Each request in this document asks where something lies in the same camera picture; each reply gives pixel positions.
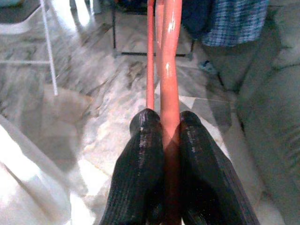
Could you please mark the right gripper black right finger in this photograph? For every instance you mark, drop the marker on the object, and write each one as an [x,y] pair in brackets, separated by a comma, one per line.
[206,175]

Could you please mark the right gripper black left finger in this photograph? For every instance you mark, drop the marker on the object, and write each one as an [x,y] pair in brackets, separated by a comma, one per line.
[136,175]

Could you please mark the pink plastic hanger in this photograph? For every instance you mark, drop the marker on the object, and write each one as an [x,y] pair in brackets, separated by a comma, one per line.
[170,93]

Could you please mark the white shirt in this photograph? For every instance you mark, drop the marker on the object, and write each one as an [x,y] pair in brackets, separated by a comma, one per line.
[28,187]

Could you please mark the grey green sofa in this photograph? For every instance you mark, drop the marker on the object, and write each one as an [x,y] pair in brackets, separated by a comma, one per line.
[276,117]

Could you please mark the black clothes drying rack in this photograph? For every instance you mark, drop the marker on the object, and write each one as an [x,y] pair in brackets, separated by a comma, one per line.
[131,54]

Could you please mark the blue plaid shirt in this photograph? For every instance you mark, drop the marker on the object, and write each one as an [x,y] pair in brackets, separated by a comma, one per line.
[234,23]

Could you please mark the navy garment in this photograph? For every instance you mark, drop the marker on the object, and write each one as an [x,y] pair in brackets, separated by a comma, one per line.
[197,18]

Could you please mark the grey white folding chair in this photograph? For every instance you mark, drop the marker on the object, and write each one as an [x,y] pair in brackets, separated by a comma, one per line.
[18,15]

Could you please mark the light blue cushion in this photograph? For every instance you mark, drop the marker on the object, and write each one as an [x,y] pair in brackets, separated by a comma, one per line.
[9,2]

